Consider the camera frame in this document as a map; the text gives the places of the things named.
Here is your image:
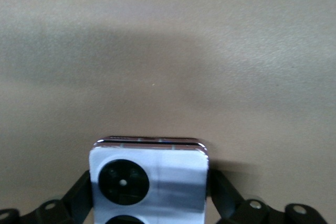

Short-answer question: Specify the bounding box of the lilac flip phone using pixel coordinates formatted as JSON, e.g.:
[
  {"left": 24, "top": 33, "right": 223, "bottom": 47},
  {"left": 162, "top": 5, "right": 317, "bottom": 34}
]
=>
[{"left": 88, "top": 135, "right": 210, "bottom": 224}]

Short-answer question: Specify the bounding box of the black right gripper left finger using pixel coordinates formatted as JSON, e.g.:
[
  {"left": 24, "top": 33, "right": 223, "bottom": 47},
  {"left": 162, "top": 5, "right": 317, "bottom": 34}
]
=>
[{"left": 0, "top": 170, "right": 94, "bottom": 224}]

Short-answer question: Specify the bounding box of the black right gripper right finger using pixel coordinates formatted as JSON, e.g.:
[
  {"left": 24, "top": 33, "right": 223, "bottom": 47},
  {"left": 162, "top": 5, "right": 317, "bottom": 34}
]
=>
[{"left": 207, "top": 168, "right": 336, "bottom": 224}]

